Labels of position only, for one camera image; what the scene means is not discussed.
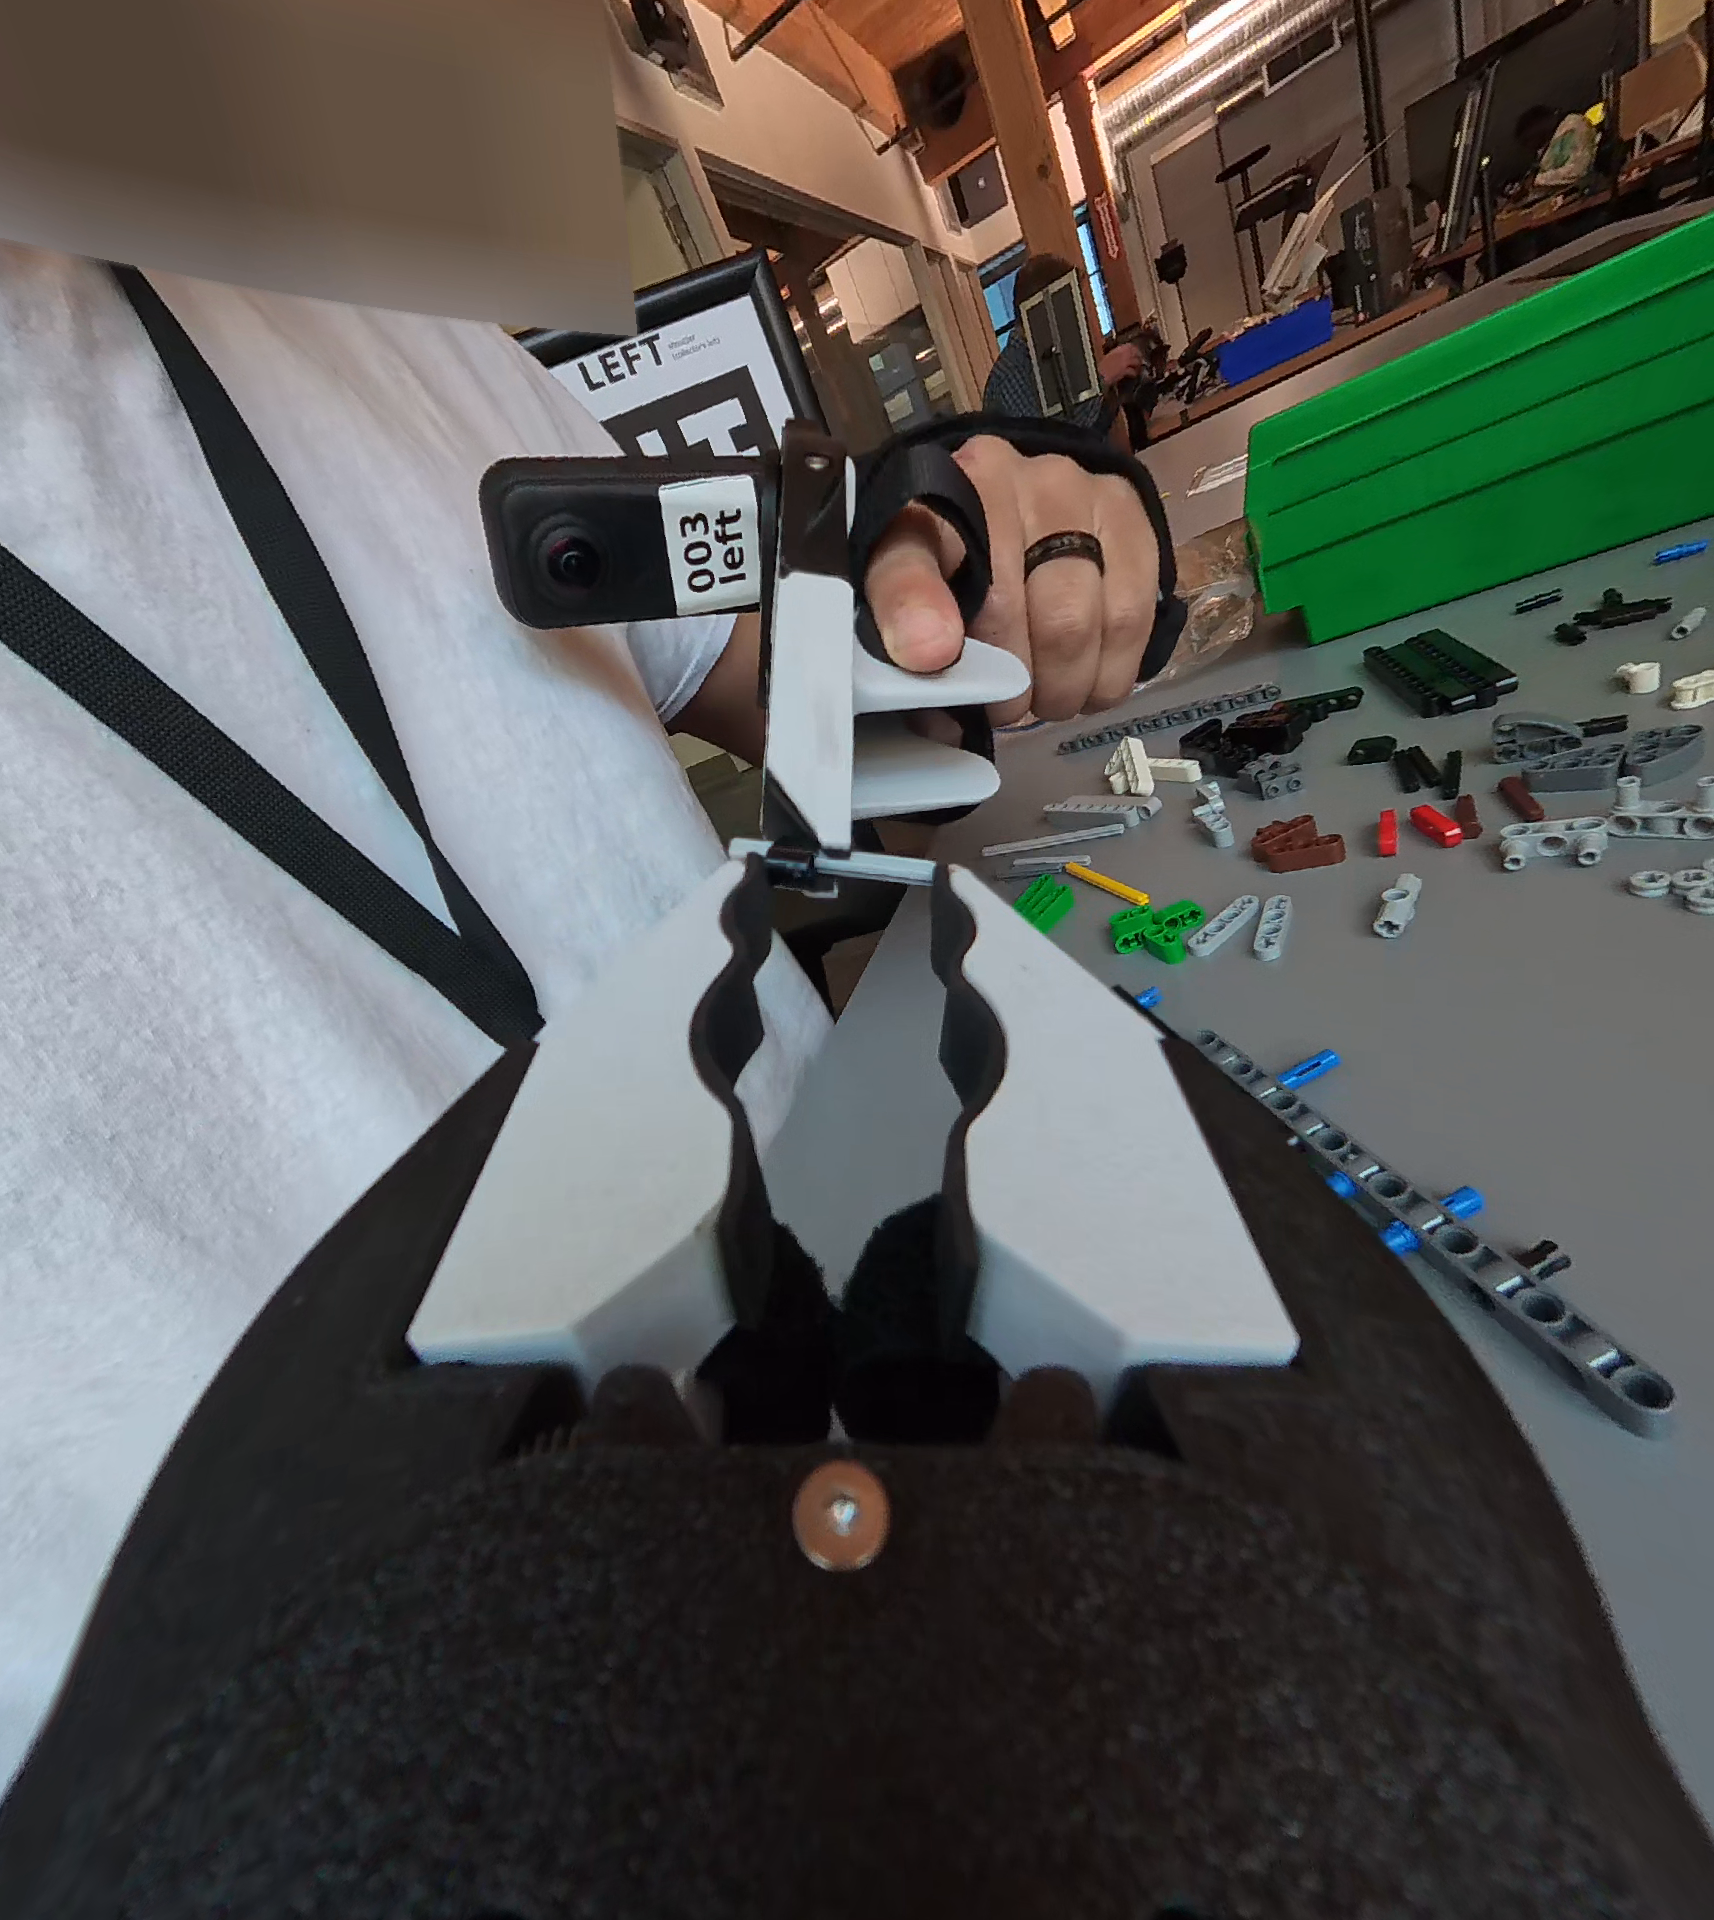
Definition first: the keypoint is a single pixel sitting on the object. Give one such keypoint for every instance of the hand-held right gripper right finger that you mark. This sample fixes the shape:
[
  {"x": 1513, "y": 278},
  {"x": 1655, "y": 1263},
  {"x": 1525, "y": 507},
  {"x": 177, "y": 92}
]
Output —
[{"x": 1112, "y": 1200}]

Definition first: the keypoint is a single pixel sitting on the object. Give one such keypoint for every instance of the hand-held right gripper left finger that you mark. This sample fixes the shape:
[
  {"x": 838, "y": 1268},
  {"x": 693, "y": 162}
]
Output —
[{"x": 589, "y": 1200}]

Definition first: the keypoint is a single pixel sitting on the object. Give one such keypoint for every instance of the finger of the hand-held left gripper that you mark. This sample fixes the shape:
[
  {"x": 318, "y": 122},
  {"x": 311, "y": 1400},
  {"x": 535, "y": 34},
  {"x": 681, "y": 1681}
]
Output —
[{"x": 810, "y": 705}]

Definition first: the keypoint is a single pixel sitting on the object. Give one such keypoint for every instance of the grey lego axle black bush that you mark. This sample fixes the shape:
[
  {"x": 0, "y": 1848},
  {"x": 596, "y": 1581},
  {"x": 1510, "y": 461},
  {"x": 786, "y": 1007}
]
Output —
[{"x": 871, "y": 870}]

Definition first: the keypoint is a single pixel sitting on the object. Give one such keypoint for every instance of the person's left forearm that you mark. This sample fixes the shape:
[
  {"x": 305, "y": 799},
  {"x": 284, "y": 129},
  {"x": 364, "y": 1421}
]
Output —
[{"x": 717, "y": 675}]

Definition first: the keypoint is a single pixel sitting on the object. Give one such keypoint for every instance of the long dark grey lego beam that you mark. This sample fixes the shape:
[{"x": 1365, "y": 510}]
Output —
[{"x": 1358, "y": 1172}]

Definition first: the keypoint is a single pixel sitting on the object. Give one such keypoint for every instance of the green lego cross connector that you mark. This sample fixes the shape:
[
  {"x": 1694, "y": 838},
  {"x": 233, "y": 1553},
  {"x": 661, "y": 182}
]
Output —
[{"x": 1159, "y": 934}]

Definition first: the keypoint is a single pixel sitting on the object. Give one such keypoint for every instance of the thin light grey lego liftarm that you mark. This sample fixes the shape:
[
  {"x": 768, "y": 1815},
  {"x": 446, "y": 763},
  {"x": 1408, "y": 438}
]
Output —
[
  {"x": 1223, "y": 929},
  {"x": 1276, "y": 929}
]

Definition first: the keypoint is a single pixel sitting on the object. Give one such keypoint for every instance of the green ribbed lego piece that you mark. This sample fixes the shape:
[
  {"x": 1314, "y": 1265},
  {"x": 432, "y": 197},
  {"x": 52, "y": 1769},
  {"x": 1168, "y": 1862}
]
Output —
[{"x": 1045, "y": 902}]

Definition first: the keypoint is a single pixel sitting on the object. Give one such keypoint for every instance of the yellow lego axle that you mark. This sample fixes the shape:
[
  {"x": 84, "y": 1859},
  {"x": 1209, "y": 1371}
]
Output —
[{"x": 1105, "y": 883}]

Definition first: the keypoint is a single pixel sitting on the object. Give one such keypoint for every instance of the white lego connector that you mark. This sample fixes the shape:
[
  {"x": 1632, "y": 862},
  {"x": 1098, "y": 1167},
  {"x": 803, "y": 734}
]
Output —
[{"x": 1137, "y": 766}]

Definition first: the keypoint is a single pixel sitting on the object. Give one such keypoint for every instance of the brown lego piece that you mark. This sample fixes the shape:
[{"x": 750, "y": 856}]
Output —
[{"x": 1301, "y": 848}]

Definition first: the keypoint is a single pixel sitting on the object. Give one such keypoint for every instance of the light grey lego axle connector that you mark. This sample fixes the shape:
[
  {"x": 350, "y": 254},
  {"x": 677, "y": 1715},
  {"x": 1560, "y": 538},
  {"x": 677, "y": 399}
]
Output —
[{"x": 1399, "y": 908}]

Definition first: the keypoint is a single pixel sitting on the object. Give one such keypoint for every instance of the red lego piece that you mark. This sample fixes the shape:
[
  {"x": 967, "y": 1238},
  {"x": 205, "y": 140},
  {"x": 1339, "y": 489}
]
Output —
[{"x": 1433, "y": 823}]

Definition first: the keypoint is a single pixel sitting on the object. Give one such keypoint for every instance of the scattered lego parts spread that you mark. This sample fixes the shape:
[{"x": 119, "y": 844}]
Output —
[{"x": 1563, "y": 841}]

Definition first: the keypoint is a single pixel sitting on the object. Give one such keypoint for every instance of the black ribbed lego block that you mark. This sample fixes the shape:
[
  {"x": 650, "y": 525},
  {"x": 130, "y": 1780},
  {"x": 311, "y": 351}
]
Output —
[{"x": 1443, "y": 675}]

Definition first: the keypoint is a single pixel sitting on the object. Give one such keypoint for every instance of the person's left hand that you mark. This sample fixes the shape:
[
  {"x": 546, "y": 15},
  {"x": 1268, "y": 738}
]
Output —
[{"x": 1083, "y": 630}]

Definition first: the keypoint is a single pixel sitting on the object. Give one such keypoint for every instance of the black framed marker sign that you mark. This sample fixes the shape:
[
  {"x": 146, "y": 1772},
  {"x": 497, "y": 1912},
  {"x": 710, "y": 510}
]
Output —
[{"x": 677, "y": 378}]

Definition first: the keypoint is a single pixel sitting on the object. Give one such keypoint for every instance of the clear plastic bag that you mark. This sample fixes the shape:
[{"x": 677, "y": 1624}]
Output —
[{"x": 1216, "y": 600}]

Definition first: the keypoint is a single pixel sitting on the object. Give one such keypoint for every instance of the blue storage bin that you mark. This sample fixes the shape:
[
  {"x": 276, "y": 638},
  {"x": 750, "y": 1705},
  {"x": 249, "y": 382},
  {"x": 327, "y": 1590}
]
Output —
[{"x": 1278, "y": 343}]

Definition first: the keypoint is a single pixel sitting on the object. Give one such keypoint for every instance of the green storage bin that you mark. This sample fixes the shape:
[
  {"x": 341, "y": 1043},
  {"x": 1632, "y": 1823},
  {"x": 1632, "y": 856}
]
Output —
[{"x": 1517, "y": 450}]

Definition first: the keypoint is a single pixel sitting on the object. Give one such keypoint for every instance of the cluttered background workbenches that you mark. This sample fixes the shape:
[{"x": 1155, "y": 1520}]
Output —
[{"x": 1698, "y": 134}]

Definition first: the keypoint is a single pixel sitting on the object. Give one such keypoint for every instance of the wooden post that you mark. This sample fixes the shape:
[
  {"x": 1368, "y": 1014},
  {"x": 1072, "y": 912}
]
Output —
[{"x": 1013, "y": 134}]

